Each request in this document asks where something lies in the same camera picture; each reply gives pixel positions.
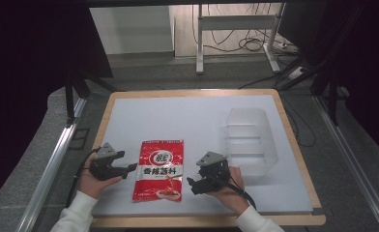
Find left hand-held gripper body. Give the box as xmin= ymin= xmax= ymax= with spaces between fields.
xmin=89 ymin=142 xmax=117 ymax=182

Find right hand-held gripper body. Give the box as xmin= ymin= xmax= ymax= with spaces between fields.
xmin=195 ymin=151 xmax=232 ymax=186

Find red seasoning packet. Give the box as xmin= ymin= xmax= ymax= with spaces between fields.
xmin=131 ymin=139 xmax=185 ymax=203

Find clear plastic container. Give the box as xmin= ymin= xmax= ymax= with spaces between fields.
xmin=224 ymin=107 xmax=279 ymax=178

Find person's left hand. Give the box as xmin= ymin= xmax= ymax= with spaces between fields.
xmin=77 ymin=158 xmax=123 ymax=199

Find person's right hand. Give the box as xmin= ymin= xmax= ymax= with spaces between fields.
xmin=206 ymin=166 xmax=249 ymax=216

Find white table mat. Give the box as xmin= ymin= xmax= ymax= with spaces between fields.
xmin=91 ymin=94 xmax=314 ymax=217

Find black metal stand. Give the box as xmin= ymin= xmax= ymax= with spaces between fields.
xmin=64 ymin=74 xmax=118 ymax=126
xmin=274 ymin=3 xmax=369 ymax=127

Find black curtain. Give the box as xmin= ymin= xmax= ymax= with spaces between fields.
xmin=0 ymin=0 xmax=114 ymax=211
xmin=278 ymin=0 xmax=379 ymax=163

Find white power strip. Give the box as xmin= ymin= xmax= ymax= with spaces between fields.
xmin=287 ymin=66 xmax=308 ymax=81

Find white cabinet panel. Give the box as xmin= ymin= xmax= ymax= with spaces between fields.
xmin=89 ymin=5 xmax=175 ymax=56

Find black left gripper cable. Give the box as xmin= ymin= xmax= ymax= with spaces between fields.
xmin=65 ymin=147 xmax=101 ymax=208

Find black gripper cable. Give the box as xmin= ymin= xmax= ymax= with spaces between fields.
xmin=216 ymin=175 xmax=258 ymax=211
xmin=65 ymin=147 xmax=101 ymax=208

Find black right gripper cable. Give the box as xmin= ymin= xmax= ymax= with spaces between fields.
xmin=216 ymin=175 xmax=258 ymax=211

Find aluminium rail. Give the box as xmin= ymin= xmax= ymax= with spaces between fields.
xmin=15 ymin=97 xmax=88 ymax=232
xmin=312 ymin=95 xmax=379 ymax=232

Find black floor cables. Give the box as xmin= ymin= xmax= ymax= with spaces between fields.
xmin=191 ymin=3 xmax=290 ymax=54

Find white metal desk frame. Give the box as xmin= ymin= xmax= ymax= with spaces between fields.
xmin=195 ymin=3 xmax=286 ymax=75

